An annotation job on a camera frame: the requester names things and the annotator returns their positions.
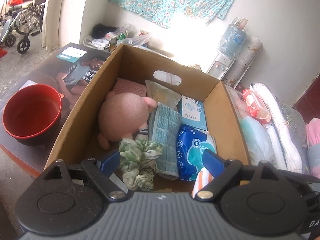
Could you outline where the orange white striped towel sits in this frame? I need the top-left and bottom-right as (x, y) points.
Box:
(191, 167), (214, 198)

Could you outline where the green floral scrunchie cloth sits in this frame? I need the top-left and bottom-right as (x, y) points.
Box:
(119, 138), (163, 191)

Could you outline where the rolled white quilt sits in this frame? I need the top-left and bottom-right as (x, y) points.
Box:
(249, 83), (306, 174)

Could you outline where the cardboard box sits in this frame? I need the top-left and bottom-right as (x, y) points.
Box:
(47, 45), (250, 164)

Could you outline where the blue tissue pack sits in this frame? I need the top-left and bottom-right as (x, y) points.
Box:
(176, 124), (217, 181)

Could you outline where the white plastic bag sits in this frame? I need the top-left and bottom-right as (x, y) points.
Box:
(239, 116), (274, 165)

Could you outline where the pink floral pillow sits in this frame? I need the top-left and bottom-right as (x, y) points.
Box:
(306, 118), (320, 178)

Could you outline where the pink plush pig toy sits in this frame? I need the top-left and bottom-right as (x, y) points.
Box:
(98, 91), (157, 150)

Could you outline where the mask box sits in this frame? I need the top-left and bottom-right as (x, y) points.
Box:
(177, 95), (207, 131)

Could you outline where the red wet wipes pack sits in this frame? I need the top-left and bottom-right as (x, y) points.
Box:
(242, 89), (272, 124)

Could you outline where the teal checked cloth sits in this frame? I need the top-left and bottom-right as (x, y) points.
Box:
(149, 102), (182, 180)

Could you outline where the pink knitted cloth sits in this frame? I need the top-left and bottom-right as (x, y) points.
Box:
(112, 78), (147, 97)

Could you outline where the red bowl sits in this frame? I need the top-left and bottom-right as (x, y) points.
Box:
(2, 84), (62, 146)

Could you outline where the clear plastic pouch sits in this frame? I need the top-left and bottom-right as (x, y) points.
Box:
(145, 80), (182, 111)

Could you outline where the water dispenser bottle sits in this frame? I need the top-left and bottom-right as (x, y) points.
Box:
(219, 17), (248, 60)

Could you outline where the rolled floral mat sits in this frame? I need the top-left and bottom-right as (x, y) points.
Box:
(223, 35), (263, 88)

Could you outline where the wheelchair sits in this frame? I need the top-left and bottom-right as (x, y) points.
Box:
(1, 0), (46, 54)

